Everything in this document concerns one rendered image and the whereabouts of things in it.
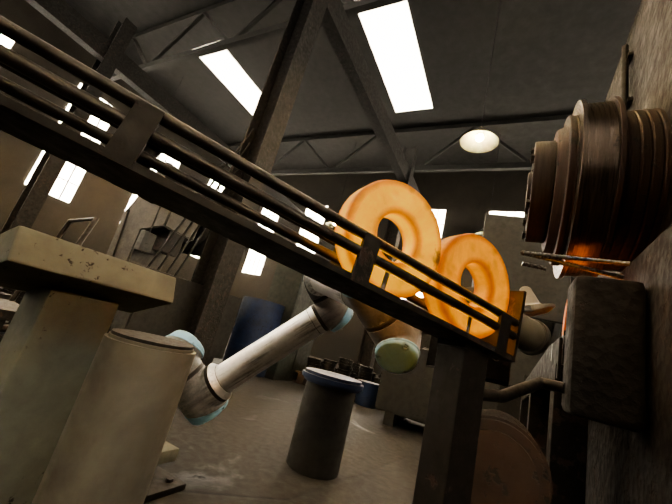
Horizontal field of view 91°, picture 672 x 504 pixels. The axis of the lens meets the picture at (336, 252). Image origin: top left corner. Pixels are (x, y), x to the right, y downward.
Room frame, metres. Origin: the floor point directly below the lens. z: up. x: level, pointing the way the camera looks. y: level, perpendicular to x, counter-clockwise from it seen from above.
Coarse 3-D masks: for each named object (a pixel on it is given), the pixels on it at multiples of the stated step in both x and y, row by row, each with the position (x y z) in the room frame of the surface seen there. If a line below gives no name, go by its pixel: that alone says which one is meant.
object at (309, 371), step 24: (312, 384) 1.71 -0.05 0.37; (336, 384) 1.63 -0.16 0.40; (360, 384) 1.73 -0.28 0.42; (312, 408) 1.68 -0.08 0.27; (336, 408) 1.67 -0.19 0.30; (312, 432) 1.67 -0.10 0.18; (336, 432) 1.68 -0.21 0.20; (288, 456) 1.75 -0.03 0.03; (312, 456) 1.66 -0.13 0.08; (336, 456) 1.70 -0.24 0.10
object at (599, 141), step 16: (576, 112) 0.69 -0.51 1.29; (592, 112) 0.60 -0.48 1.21; (608, 112) 0.59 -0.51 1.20; (592, 128) 0.59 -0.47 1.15; (608, 128) 0.58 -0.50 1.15; (592, 144) 0.59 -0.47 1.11; (608, 144) 0.57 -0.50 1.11; (592, 160) 0.59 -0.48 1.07; (608, 160) 0.58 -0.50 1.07; (592, 176) 0.60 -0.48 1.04; (608, 176) 0.58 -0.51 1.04; (576, 192) 0.63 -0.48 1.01; (592, 192) 0.61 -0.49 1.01; (608, 192) 0.59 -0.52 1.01; (576, 208) 0.63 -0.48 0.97; (592, 208) 0.62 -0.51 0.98; (608, 208) 0.61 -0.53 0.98; (576, 224) 0.65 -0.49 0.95; (592, 224) 0.64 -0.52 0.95; (608, 224) 0.62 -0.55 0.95; (576, 240) 0.68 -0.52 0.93; (592, 240) 0.66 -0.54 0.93; (592, 256) 0.69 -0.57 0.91; (560, 272) 0.78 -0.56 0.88; (576, 272) 0.77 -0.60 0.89
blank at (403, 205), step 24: (360, 192) 0.37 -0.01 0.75; (384, 192) 0.38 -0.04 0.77; (408, 192) 0.40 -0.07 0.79; (360, 216) 0.37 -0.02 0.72; (384, 216) 0.39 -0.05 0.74; (408, 216) 0.40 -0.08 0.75; (432, 216) 0.42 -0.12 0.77; (360, 240) 0.37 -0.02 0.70; (408, 240) 0.42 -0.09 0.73; (432, 240) 0.42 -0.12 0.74; (432, 264) 0.42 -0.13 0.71; (384, 288) 0.39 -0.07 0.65; (408, 288) 0.41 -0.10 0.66
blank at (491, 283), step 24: (456, 240) 0.44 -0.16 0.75; (480, 240) 0.46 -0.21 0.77; (456, 264) 0.44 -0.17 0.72; (480, 264) 0.46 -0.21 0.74; (504, 264) 0.49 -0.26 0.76; (480, 288) 0.49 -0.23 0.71; (504, 288) 0.49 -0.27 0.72; (432, 312) 0.46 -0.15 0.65; (456, 312) 0.45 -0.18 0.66; (480, 312) 0.47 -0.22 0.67; (480, 336) 0.47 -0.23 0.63
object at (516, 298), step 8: (512, 296) 0.49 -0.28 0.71; (520, 296) 0.48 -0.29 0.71; (512, 304) 0.49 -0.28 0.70; (520, 304) 0.48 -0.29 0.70; (512, 312) 0.49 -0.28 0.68; (520, 312) 0.48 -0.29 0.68; (520, 320) 0.48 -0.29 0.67; (512, 328) 0.48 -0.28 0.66; (520, 328) 0.48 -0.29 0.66; (488, 336) 0.52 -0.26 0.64; (512, 344) 0.48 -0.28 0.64; (512, 352) 0.48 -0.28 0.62; (504, 360) 0.49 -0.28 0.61
